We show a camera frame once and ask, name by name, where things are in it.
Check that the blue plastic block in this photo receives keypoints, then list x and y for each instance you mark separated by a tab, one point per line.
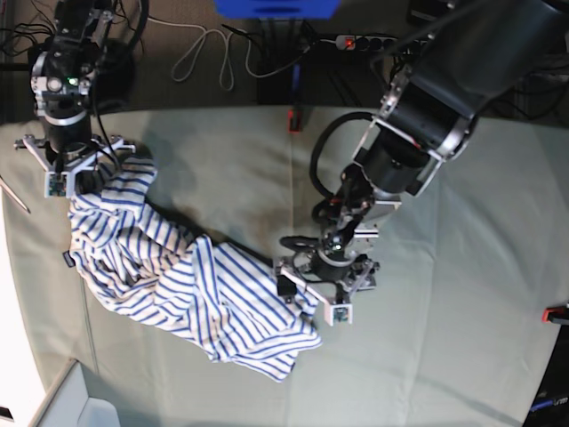
280	9

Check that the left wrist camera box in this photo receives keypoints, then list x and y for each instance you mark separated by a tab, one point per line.
336	313

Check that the grey-green table cloth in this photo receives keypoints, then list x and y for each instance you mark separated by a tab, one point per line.
452	336

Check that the red clamp right edge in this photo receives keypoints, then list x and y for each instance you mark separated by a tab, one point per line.
558	315

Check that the right gripper body grey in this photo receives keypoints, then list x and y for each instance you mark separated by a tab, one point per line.
76	157

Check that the blue striped white t-shirt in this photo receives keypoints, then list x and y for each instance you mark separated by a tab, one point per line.
140	265

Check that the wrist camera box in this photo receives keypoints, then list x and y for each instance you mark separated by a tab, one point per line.
59	184
336	313

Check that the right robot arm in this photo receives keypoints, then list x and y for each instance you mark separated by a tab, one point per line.
66	77

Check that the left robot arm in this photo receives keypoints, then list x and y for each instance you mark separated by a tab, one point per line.
474	53

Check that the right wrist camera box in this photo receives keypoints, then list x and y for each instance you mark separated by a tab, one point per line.
59	184

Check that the white power strip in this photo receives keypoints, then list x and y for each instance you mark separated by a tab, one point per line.
346	43

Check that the left gripper body grey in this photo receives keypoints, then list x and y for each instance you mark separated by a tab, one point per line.
328	280

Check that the red clamp top centre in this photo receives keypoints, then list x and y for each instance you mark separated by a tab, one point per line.
294	121

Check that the white box corner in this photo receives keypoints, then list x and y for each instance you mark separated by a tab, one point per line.
68	403

